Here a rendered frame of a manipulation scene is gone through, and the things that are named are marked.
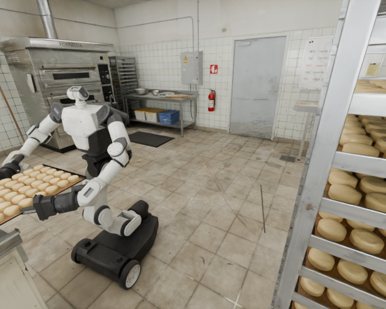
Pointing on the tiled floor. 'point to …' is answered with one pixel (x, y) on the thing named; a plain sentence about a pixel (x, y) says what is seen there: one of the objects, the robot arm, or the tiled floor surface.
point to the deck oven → (57, 77)
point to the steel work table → (165, 101)
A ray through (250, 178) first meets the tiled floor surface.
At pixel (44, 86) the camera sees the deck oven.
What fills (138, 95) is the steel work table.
